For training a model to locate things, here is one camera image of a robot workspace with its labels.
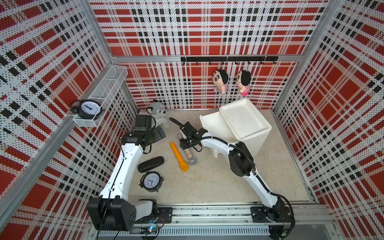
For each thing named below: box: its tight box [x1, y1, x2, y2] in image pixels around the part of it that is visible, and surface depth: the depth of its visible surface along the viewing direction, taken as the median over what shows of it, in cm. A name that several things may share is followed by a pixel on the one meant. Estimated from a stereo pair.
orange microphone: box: [170, 141, 189, 172], surface depth 94 cm
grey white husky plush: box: [151, 99, 170, 129], surface depth 100 cm
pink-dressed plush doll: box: [236, 70, 252, 96], surface depth 97 cm
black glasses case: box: [137, 156, 165, 172], surface depth 90 cm
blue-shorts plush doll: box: [212, 69, 229, 95], surface depth 95 cm
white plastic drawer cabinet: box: [219, 98, 273, 155], surface depth 84 cm
